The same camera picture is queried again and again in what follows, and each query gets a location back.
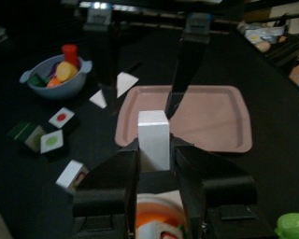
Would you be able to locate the purple toy food piece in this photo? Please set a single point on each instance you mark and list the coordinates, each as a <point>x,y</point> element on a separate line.
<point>53,69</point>

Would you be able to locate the pink plastic tray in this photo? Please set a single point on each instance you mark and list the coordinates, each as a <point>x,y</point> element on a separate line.
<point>213,121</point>

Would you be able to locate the red toy bottle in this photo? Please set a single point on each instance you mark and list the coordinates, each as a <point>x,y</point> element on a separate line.
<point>70,54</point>

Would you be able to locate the orange and white toy sushi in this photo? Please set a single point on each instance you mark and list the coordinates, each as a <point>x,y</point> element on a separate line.
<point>160,214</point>

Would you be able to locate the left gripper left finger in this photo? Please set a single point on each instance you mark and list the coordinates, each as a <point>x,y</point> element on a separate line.
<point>105,183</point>

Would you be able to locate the dark green wrapped sushi block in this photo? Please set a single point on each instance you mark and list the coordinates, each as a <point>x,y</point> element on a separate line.
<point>25,134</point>

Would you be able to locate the large white triangle rice ball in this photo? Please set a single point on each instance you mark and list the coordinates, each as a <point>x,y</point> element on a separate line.
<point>125,82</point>

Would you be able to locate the white sushi block pink side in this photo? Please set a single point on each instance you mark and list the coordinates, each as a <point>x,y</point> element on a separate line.
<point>70,175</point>

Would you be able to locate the white blue plastic bag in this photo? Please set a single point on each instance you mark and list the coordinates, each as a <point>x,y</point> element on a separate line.
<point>259,32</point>

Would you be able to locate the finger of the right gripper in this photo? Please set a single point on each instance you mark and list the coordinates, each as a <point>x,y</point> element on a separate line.
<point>105,62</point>
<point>188,68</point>

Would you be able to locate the black box with clutter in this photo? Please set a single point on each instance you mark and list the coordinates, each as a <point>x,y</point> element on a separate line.
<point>284,49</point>

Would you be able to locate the white rice sushi block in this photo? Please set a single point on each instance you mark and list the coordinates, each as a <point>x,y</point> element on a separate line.
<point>153,140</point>

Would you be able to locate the sushi roll with red centre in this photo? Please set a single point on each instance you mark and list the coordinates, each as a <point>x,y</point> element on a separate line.
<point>61,117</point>

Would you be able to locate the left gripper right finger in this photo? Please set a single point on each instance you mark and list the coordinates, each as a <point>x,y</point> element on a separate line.
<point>213,183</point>

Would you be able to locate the grey-blue toy pot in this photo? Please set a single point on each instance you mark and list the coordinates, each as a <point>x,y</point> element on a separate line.
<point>58,87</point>

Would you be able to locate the yellow round toy slice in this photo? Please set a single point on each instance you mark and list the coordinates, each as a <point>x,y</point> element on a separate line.
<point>65,71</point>

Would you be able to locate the small white triangle rice ball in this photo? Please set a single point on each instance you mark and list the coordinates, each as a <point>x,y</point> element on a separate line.
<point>98,99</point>

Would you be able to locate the light green toy piece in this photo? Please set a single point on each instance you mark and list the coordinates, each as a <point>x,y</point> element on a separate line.
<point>292,226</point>

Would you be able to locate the orange toy food piece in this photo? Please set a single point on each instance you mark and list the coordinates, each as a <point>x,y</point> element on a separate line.
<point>53,82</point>

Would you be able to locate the sushi roll with green centre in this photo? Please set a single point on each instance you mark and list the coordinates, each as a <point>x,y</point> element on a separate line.
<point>52,141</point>

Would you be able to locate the dark green toy vegetable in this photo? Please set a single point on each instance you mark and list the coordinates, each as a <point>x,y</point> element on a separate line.
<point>34,81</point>

